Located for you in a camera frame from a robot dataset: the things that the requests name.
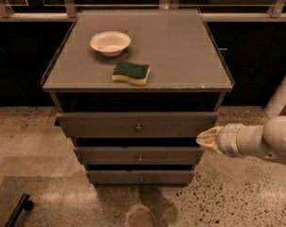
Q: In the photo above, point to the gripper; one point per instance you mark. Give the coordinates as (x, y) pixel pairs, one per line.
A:
(228, 140)

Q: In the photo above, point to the grey top drawer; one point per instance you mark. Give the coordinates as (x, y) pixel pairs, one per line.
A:
(135, 125)

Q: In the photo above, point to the grey drawer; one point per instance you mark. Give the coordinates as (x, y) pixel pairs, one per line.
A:
(135, 125)
(138, 155)
(140, 176)

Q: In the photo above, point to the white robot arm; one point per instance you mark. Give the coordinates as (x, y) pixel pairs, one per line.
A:
(266, 142)

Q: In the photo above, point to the grey drawer cabinet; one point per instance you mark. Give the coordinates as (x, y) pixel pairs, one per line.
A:
(187, 74)

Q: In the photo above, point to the grey bottom drawer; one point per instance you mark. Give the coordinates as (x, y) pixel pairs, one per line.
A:
(140, 176)

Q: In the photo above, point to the grey middle drawer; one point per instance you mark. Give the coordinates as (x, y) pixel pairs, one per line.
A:
(138, 155)

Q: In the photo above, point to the green yellow sponge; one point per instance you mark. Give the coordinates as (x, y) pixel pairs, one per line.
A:
(133, 73)

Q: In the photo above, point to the white bowl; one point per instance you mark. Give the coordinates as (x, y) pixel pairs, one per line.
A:
(110, 43)

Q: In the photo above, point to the grey metal railing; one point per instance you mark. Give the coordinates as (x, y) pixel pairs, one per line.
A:
(220, 12)

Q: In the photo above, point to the grey counter corner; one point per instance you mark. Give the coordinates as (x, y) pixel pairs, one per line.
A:
(57, 201)

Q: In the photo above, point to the black bar handle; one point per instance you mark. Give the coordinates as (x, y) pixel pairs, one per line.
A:
(24, 204)

